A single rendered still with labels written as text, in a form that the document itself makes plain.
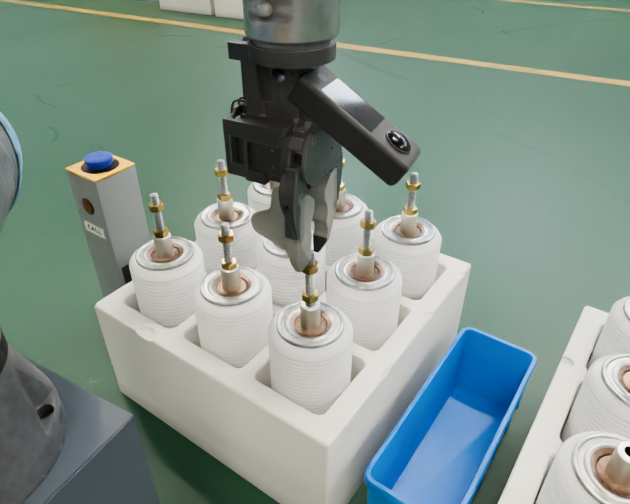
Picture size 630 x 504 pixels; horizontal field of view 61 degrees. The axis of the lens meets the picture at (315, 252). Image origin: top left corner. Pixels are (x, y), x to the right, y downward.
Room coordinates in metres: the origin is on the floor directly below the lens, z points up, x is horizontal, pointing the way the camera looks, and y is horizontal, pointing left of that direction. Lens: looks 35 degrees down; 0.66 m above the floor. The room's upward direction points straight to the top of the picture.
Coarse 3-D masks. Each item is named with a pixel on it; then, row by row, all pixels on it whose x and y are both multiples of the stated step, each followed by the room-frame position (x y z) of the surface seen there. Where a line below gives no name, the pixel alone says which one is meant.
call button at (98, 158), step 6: (90, 156) 0.71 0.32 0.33; (96, 156) 0.71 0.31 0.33; (102, 156) 0.71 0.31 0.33; (108, 156) 0.71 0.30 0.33; (84, 162) 0.70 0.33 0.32; (90, 162) 0.69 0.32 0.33; (96, 162) 0.69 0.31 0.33; (102, 162) 0.69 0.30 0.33; (108, 162) 0.70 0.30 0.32; (90, 168) 0.70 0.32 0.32; (96, 168) 0.69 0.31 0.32; (102, 168) 0.70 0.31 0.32
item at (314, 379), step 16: (272, 320) 0.45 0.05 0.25; (272, 336) 0.42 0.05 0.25; (352, 336) 0.43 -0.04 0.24; (272, 352) 0.42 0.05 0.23; (288, 352) 0.40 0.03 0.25; (304, 352) 0.40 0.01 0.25; (320, 352) 0.40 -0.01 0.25; (336, 352) 0.40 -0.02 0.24; (272, 368) 0.42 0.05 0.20; (288, 368) 0.40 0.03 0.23; (304, 368) 0.39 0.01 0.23; (320, 368) 0.39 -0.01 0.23; (336, 368) 0.40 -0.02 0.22; (272, 384) 0.42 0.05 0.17; (288, 384) 0.40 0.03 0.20; (304, 384) 0.39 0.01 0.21; (320, 384) 0.39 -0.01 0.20; (336, 384) 0.40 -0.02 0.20; (304, 400) 0.39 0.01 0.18; (320, 400) 0.39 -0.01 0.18
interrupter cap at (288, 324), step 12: (288, 312) 0.46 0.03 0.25; (324, 312) 0.46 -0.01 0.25; (336, 312) 0.46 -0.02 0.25; (276, 324) 0.44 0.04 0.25; (288, 324) 0.44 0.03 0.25; (300, 324) 0.44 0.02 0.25; (324, 324) 0.44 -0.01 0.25; (336, 324) 0.44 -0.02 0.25; (288, 336) 0.42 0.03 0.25; (300, 336) 0.42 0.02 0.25; (312, 336) 0.42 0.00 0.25; (324, 336) 0.42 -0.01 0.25; (336, 336) 0.42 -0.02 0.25; (312, 348) 0.40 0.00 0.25
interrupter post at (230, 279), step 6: (222, 270) 0.50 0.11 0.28; (234, 270) 0.50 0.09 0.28; (222, 276) 0.50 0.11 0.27; (228, 276) 0.50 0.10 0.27; (234, 276) 0.50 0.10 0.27; (222, 282) 0.50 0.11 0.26; (228, 282) 0.50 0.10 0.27; (234, 282) 0.50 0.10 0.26; (228, 288) 0.50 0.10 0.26; (234, 288) 0.50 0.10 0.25
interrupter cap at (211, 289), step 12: (216, 276) 0.52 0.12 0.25; (240, 276) 0.52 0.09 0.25; (252, 276) 0.52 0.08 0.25; (204, 288) 0.50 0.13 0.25; (216, 288) 0.50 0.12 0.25; (240, 288) 0.50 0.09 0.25; (252, 288) 0.50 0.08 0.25; (216, 300) 0.48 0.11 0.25; (228, 300) 0.48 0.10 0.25; (240, 300) 0.48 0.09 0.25
